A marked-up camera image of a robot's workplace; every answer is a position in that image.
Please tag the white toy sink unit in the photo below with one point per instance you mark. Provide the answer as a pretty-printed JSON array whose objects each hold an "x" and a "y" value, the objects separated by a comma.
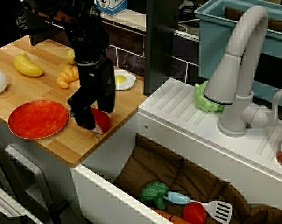
[{"x": 178, "y": 105}]

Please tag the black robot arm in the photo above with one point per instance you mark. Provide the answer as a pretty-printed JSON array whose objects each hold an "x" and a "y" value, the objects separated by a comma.
[{"x": 85, "y": 30}]

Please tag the grey toy faucet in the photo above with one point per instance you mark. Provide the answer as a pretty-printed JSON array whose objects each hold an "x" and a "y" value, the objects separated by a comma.
[{"x": 236, "y": 70}]

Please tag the green toy broccoli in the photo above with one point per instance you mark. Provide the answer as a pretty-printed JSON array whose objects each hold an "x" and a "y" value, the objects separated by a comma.
[{"x": 153, "y": 192}]

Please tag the yellow toy banana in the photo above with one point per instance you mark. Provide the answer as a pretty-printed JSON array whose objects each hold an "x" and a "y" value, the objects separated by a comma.
[{"x": 26, "y": 66}]

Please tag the wooden countertop board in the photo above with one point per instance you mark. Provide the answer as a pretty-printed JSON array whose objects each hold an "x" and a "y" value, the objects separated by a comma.
[{"x": 38, "y": 91}]

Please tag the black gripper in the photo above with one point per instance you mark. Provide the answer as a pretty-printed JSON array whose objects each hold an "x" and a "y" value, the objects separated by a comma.
[{"x": 96, "y": 81}]

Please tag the teal plastic bin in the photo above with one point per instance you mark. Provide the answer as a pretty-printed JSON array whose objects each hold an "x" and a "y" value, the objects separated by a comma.
[{"x": 213, "y": 46}]

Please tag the black vertical post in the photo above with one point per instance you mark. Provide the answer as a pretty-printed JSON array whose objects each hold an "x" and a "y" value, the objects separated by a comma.
[{"x": 159, "y": 46}]

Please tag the red and white toy sushi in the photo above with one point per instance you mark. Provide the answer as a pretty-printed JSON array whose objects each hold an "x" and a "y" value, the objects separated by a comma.
[{"x": 103, "y": 121}]

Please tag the toy fried egg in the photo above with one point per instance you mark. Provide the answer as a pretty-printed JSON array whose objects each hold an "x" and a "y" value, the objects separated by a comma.
[{"x": 123, "y": 80}]

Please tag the green toy lettuce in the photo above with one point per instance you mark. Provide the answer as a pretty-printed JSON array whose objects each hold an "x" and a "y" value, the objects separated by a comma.
[{"x": 202, "y": 100}]

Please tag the orange toy carrot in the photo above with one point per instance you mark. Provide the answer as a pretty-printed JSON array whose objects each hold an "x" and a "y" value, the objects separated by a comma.
[{"x": 176, "y": 219}]

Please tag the brown cloth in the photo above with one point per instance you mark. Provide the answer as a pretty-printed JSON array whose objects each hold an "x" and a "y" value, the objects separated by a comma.
[{"x": 155, "y": 163}]

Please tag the red toy tomato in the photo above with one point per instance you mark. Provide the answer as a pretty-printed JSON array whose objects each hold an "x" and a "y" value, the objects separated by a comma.
[{"x": 194, "y": 213}]

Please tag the red round plate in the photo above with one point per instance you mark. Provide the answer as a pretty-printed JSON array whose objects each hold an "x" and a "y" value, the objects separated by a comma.
[{"x": 38, "y": 119}]

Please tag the yellow-green toy fruit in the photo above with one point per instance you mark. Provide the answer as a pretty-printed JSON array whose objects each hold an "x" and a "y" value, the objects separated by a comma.
[{"x": 70, "y": 56}]

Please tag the grey toy kitchen cabinet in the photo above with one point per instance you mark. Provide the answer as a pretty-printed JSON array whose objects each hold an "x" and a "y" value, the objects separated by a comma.
[{"x": 26, "y": 163}]

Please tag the blue white milk carton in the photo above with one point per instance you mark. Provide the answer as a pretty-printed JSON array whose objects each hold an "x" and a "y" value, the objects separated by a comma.
[{"x": 111, "y": 7}]

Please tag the white shelf ledge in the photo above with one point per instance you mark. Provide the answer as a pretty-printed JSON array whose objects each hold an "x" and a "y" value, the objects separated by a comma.
[{"x": 124, "y": 22}]

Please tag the orange toy croissant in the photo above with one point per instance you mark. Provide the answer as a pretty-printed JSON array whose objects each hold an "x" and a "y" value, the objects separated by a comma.
[{"x": 66, "y": 75}]

